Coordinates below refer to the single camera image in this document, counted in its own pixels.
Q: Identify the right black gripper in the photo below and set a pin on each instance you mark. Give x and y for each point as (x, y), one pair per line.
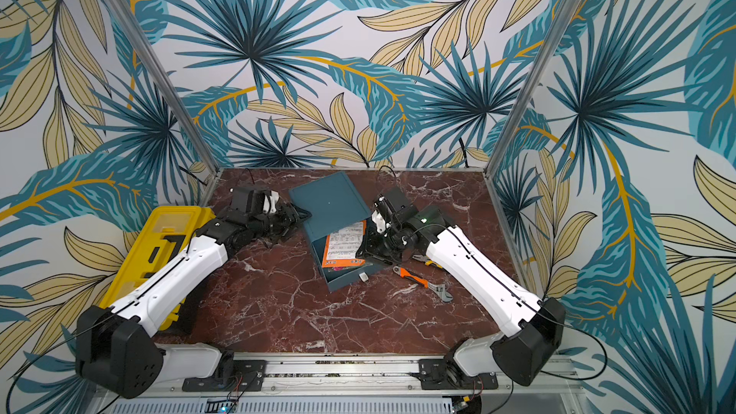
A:
(377, 240)

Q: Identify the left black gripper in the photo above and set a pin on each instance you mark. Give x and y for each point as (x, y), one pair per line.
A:
(291, 218)

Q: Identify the orange white seed bag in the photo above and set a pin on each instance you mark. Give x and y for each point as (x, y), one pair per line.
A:
(341, 249)

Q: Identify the teal top drawer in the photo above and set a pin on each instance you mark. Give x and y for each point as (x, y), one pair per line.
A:
(339, 278)

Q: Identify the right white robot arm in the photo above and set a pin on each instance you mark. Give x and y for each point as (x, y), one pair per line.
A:
(530, 329)

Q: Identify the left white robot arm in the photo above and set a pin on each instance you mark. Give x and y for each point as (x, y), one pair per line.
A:
(115, 346)

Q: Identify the orange adjustable wrench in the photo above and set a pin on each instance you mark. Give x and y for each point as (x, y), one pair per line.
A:
(438, 289)

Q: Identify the yellow plastic toolbox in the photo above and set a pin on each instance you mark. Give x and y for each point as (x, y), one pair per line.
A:
(164, 235)

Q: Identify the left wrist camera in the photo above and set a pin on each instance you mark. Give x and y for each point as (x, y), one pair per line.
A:
(254, 200)

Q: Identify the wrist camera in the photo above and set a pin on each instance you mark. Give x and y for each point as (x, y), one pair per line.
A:
(254, 200)
(392, 210)

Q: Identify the yellow handled pliers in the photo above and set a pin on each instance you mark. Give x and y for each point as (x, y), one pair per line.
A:
(425, 260)

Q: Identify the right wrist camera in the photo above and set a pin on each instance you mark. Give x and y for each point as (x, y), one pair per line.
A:
(392, 210)

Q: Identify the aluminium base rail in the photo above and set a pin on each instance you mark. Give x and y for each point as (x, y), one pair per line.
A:
(369, 383)

